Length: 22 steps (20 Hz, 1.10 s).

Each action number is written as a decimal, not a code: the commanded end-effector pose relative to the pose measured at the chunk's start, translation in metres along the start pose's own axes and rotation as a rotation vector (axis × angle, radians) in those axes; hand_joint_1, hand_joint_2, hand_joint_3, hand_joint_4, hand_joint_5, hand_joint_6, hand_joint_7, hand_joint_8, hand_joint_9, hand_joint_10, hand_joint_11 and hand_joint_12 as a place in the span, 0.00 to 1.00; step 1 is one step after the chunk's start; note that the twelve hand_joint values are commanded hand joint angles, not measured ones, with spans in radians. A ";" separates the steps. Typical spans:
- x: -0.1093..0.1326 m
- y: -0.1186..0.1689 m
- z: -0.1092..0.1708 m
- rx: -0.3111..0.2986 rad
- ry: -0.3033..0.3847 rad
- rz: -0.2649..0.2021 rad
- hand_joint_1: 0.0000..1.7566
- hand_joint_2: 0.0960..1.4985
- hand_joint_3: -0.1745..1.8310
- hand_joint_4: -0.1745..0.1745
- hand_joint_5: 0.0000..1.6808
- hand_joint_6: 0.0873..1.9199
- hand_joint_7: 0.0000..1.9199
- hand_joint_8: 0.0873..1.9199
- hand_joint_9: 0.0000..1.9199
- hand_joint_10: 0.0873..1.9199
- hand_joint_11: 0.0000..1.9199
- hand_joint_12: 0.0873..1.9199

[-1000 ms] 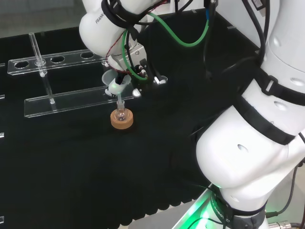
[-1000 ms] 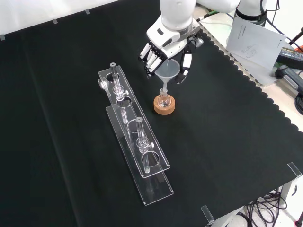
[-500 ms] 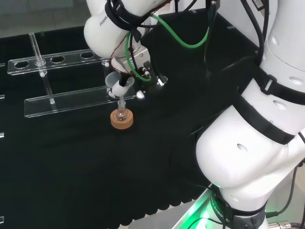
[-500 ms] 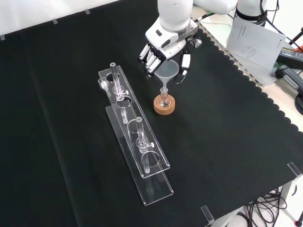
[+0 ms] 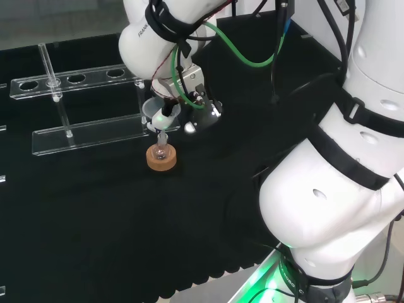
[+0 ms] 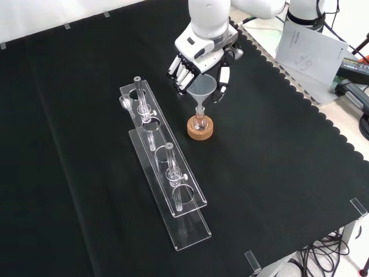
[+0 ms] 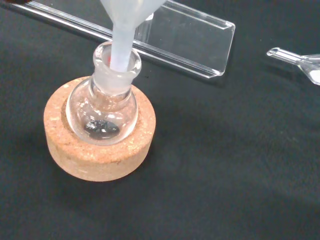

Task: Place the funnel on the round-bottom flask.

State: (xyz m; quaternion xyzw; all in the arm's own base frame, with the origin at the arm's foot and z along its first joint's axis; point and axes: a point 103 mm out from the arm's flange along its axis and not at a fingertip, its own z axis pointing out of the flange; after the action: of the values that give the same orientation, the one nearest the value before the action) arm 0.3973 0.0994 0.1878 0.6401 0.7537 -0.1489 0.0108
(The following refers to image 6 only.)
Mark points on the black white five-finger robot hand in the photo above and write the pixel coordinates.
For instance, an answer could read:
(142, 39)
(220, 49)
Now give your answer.
(199, 52)

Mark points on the clear plastic funnel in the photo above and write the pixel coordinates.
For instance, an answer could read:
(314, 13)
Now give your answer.
(201, 86)

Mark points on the round-bottom glass flask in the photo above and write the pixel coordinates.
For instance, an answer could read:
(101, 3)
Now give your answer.
(200, 122)

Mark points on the glass weighing funnel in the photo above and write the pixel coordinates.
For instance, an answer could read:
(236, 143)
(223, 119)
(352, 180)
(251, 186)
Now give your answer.
(125, 102)

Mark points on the clear acrylic funnel stand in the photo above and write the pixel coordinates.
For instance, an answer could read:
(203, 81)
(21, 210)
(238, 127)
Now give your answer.
(184, 196)

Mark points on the white printed booklet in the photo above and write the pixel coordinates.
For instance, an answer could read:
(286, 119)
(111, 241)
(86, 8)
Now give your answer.
(311, 52)

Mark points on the black bench cloth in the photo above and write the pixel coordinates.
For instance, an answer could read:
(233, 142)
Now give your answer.
(86, 144)

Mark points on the black power adapter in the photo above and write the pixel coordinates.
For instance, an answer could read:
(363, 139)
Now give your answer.
(356, 69)

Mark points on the black tripod leg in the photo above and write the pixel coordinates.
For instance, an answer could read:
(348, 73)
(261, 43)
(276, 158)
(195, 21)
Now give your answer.
(361, 46)

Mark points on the grey metal base plate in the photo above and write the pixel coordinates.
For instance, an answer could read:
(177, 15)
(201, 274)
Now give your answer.
(305, 86)

